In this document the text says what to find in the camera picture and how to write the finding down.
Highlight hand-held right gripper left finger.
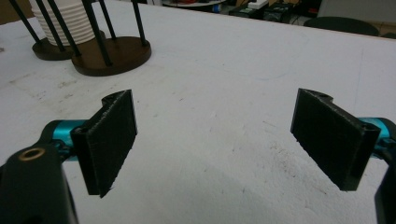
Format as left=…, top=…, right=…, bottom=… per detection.
left=50, top=89, right=138, bottom=199

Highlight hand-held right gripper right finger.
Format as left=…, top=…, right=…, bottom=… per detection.
left=290, top=88, right=391, bottom=191

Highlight brown cup holder black rods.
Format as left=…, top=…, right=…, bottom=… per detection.
left=8, top=0, right=152, bottom=77

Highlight stack of white paper cups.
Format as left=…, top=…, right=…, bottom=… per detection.
left=29, top=0, right=97, bottom=47

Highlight black round stool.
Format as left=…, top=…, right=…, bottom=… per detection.
left=303, top=16, right=380, bottom=37

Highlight black computer tower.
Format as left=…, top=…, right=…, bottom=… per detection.
left=228, top=4, right=269, bottom=19
left=264, top=2, right=297, bottom=23

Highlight small white box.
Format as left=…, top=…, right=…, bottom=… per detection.
left=247, top=0, right=269, bottom=9

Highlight light wooden table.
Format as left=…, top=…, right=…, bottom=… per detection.
left=0, top=0, right=396, bottom=41

